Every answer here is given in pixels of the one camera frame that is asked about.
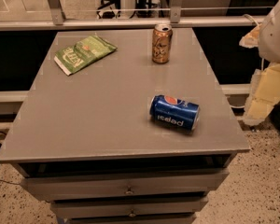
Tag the grey drawer cabinet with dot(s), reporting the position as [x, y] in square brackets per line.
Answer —
[97, 121]

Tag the blue pepsi can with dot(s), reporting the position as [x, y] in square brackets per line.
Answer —
[174, 111]

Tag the grey drawer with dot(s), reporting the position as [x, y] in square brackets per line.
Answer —
[130, 208]
[123, 185]

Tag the green chip bag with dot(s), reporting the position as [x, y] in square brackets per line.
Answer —
[85, 52]

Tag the top grey drawer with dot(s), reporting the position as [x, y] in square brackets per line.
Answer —
[123, 185]

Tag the metal railing frame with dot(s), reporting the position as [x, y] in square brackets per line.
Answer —
[25, 15]

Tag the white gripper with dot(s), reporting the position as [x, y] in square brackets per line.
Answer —
[276, 36]

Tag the gold soda can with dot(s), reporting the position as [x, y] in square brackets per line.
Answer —
[161, 43]

